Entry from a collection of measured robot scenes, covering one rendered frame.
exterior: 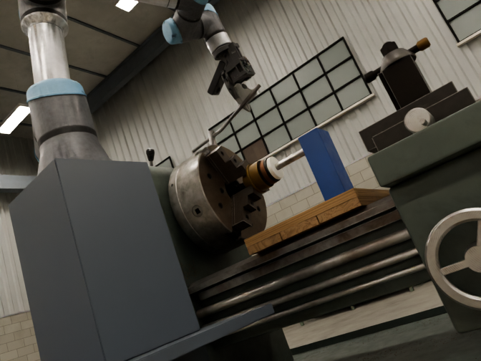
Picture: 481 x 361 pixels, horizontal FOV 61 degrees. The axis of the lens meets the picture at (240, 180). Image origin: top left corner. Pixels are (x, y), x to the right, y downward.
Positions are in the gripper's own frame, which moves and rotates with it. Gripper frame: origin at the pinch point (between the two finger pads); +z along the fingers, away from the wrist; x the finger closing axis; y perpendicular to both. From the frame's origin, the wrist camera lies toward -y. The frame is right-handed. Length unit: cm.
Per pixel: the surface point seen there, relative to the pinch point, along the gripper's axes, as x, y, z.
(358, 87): 691, -77, -78
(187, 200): -27.6, -16.1, 19.1
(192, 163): -22.3, -12.7, 10.0
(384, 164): -46, 39, 32
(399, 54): -23, 47, 13
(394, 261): -36, 30, 51
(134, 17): 670, -440, -482
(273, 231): -34.1, 7.0, 35.8
